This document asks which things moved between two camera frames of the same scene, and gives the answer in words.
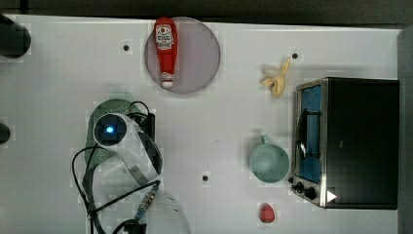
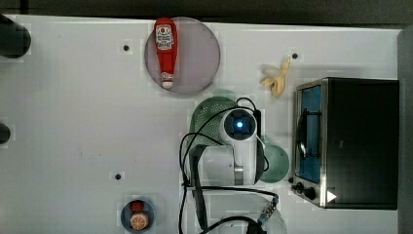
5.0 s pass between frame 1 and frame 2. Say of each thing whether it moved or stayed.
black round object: stayed
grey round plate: stayed
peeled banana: stayed
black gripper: moved
